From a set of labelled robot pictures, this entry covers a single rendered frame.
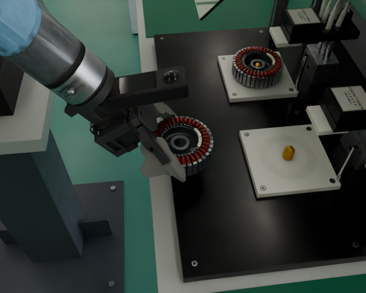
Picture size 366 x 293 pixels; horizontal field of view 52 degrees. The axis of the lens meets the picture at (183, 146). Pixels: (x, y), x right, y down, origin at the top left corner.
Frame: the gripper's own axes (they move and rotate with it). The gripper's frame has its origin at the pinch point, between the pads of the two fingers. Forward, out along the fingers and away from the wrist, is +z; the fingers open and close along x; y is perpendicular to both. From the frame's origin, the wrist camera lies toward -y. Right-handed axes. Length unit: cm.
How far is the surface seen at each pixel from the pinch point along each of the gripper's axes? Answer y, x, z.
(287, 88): -17.7, -18.1, 18.8
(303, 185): -13.8, 7.0, 16.0
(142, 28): 10, -50, 4
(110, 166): 68, -61, 55
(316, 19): -28.9, -22.5, 9.8
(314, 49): -26.3, -25.7, 19.7
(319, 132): -20.5, 3.2, 9.0
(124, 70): 62, -127, 60
